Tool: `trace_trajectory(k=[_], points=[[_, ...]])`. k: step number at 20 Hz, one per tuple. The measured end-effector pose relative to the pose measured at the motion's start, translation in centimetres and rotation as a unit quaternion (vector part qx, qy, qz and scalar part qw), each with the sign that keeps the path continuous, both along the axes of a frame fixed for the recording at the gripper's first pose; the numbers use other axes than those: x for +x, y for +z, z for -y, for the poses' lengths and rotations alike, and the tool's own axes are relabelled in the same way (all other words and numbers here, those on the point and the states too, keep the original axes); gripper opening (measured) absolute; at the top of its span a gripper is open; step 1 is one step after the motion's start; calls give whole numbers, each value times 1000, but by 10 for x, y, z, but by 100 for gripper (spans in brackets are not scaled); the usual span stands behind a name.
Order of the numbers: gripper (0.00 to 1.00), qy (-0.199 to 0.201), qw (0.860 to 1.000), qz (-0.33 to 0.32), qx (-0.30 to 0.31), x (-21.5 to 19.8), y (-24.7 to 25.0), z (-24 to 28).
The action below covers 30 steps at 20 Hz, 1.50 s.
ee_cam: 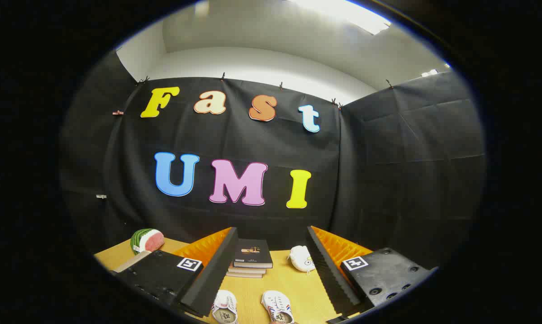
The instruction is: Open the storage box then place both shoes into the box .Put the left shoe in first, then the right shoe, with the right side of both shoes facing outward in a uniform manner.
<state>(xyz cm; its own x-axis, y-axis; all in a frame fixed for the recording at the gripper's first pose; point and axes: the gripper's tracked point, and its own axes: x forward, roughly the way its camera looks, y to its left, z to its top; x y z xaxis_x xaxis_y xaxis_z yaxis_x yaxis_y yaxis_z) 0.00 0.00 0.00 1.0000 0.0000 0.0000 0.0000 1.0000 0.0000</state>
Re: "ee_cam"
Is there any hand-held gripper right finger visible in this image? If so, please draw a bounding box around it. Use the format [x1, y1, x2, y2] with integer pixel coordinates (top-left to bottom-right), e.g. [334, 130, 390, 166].
[306, 225, 436, 318]

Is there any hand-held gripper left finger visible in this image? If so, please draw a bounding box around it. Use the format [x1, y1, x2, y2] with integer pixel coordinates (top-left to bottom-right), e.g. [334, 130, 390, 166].
[111, 226, 239, 318]

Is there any white canvas shoe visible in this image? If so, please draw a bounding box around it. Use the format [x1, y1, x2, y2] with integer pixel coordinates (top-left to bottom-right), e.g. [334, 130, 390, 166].
[261, 290, 295, 324]
[211, 289, 239, 324]

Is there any cream fabric storage box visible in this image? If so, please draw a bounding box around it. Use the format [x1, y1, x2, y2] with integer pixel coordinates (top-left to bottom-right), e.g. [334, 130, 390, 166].
[113, 251, 152, 273]

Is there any white round plush toy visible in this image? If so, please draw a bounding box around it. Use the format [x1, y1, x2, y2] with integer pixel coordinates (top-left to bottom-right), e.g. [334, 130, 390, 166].
[288, 245, 316, 274]

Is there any black hardcover book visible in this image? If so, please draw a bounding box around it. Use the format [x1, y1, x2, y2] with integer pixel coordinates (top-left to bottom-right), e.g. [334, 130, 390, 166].
[233, 238, 273, 269]

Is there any watermelon slice plush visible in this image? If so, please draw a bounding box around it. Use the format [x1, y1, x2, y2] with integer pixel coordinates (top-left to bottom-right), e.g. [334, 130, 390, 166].
[130, 228, 165, 255]

